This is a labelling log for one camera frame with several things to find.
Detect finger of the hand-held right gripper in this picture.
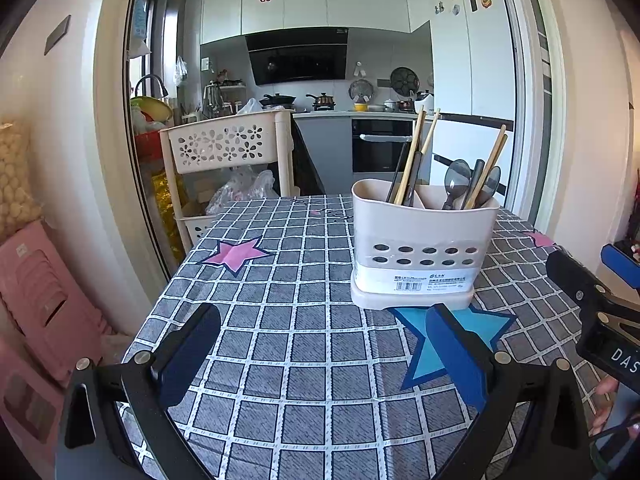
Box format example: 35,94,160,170
546,249,640,333
602,244,640,290

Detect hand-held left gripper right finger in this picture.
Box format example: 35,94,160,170
426,304,590,480

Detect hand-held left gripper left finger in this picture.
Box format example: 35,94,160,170
55,302,222,480

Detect beige plastic utensil holder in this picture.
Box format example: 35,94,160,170
350,178,501,309

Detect person's right hand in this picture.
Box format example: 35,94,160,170
589,375,640,438

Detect grey checked tablecloth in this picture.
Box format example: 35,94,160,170
120,195,601,480

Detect gold foil package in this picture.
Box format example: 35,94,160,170
150,170,187,256

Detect pink folding stool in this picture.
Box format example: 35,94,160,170
0,220,115,383
0,340,68,443

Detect clear plastic bag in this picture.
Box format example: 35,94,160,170
205,169,280,216

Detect red plastic basin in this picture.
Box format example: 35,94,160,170
134,131,168,161

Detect beige flower-cutout storage cart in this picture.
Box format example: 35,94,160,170
159,109,296,256

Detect black built-in oven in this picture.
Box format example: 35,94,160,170
351,117,435,186

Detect grey base cabinet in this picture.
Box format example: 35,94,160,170
292,115,353,197

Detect white refrigerator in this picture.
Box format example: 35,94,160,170
429,0,526,211

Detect bag of pale balls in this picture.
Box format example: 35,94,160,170
0,119,43,243

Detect metal kitchen rack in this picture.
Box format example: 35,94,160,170
202,82,225,120

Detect black round hanging pan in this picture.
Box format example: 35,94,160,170
390,66,420,96

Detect metal kitchen faucet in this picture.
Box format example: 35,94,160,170
134,74,168,100

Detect round hanging strainer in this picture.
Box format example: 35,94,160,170
348,80,375,103

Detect black range hood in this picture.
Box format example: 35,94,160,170
245,27,349,87

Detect blue white hanging cloth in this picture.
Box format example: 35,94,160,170
131,0,152,58

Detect grey wall switch panel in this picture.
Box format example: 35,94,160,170
44,15,72,56

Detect white wall cabinets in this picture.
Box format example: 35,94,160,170
200,0,433,46

